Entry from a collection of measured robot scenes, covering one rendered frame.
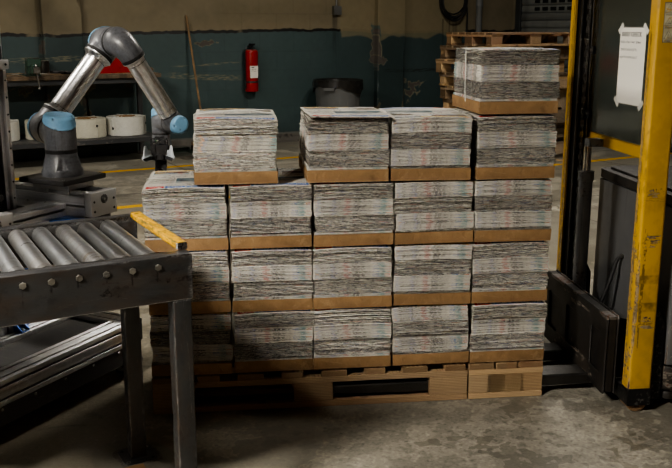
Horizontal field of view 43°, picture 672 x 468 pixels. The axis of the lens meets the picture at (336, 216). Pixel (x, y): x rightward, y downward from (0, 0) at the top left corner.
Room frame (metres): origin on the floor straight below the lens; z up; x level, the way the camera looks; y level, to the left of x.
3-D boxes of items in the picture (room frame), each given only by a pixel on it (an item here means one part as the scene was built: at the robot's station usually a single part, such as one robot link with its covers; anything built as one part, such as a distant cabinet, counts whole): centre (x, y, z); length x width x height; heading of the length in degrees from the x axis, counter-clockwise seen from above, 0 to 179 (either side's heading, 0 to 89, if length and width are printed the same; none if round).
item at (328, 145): (3.14, -0.02, 0.95); 0.38 x 0.29 x 0.23; 7
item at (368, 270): (3.12, 0.10, 0.42); 1.17 x 0.39 x 0.83; 97
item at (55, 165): (3.21, 1.03, 0.87); 0.15 x 0.15 x 0.10
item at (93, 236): (2.29, 0.64, 0.77); 0.47 x 0.05 x 0.05; 29
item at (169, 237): (2.35, 0.50, 0.81); 0.43 x 0.03 x 0.02; 29
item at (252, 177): (2.99, 0.35, 0.86); 0.29 x 0.16 x 0.04; 97
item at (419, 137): (3.17, -0.32, 0.95); 0.38 x 0.29 x 0.23; 5
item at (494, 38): (9.68, -1.89, 0.65); 1.33 x 0.94 x 1.30; 123
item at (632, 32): (3.26, -1.07, 1.28); 0.57 x 0.01 x 0.65; 7
